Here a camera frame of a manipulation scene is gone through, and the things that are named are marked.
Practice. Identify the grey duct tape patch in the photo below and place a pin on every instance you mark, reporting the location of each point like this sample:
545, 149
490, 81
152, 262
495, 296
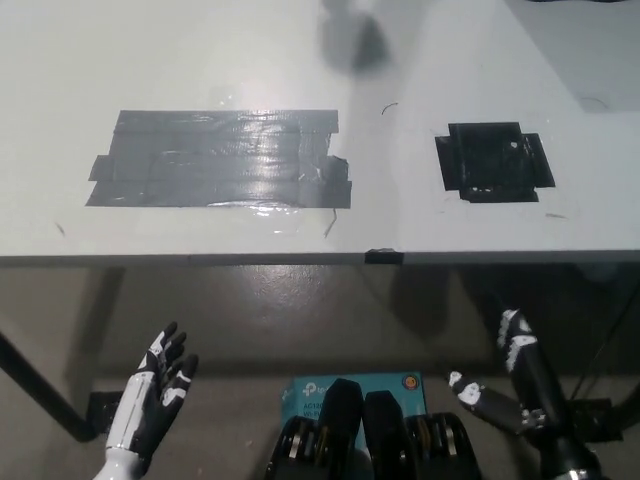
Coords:
220, 160

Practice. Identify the teal router box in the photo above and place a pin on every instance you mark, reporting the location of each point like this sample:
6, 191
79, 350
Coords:
310, 389

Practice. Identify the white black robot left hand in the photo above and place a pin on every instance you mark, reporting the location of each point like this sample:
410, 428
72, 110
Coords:
137, 400

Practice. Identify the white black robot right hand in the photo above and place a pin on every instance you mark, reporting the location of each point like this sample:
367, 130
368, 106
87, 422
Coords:
530, 370

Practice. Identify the black tape square patch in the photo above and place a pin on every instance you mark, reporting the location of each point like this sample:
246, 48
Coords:
492, 162

